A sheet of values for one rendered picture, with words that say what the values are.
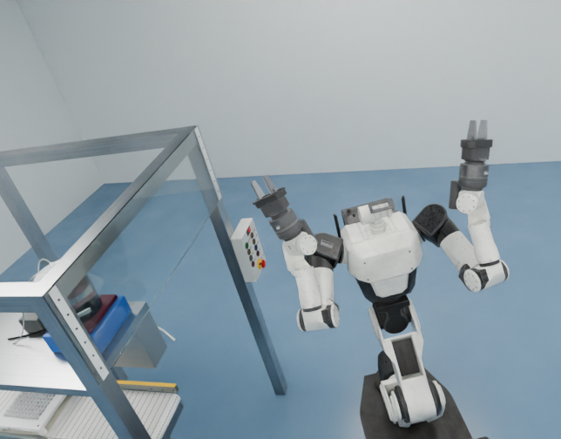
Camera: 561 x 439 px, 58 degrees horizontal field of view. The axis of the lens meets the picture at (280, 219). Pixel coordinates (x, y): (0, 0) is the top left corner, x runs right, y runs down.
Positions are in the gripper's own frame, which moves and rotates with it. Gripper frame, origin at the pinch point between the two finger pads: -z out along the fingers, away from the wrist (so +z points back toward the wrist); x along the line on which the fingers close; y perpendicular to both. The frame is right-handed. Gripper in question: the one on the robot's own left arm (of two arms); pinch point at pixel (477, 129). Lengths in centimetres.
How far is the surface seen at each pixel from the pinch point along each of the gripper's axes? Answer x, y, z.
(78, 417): 109, 90, 114
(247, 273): 28, 98, 71
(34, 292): 127, 36, 41
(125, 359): 95, 69, 83
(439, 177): -219, 188, 54
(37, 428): 124, 89, 113
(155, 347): 86, 63, 79
